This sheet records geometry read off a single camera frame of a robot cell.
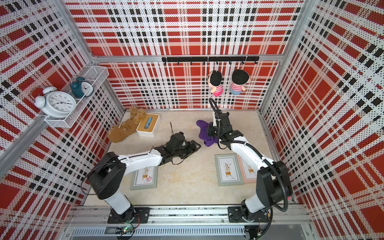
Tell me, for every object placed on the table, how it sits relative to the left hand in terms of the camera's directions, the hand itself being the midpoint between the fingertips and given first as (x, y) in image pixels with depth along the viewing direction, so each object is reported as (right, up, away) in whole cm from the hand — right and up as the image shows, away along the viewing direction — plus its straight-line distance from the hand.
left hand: (200, 148), depth 87 cm
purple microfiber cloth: (+5, +5, -4) cm, 8 cm away
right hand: (+5, +13, -1) cm, 14 cm away
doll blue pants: (+25, +44, +6) cm, 51 cm away
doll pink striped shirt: (+10, +42, +7) cm, 44 cm away
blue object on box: (-38, +16, +20) cm, 46 cm away
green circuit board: (-35, -36, -18) cm, 53 cm away
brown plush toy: (-54, +9, +10) cm, 56 cm away
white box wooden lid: (-37, +14, +19) cm, 44 cm away
